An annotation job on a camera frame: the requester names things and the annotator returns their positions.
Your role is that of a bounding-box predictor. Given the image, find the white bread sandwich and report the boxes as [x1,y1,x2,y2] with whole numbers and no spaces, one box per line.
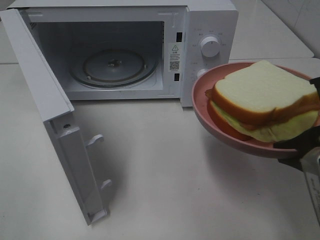
[205,60,320,143]

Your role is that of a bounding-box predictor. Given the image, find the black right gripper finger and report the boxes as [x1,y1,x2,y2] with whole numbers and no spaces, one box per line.
[309,77,320,97]
[273,136,320,171]

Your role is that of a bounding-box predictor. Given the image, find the white microwave knob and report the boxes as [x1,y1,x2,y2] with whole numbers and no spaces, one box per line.
[200,35,221,58]
[196,68,208,79]

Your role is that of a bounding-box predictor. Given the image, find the pink round plate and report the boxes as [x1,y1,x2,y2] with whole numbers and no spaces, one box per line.
[192,62,320,159]

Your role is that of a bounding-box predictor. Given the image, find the white microwave oven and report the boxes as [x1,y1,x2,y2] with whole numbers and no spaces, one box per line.
[6,0,239,107]

